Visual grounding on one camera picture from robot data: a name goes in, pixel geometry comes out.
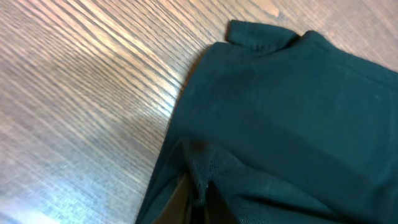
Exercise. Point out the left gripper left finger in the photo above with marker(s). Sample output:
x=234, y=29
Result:
x=178, y=209

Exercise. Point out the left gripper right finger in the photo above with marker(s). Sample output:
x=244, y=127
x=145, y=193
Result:
x=217, y=211

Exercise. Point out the black polo shirt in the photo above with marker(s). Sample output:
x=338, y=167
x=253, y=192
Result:
x=288, y=127

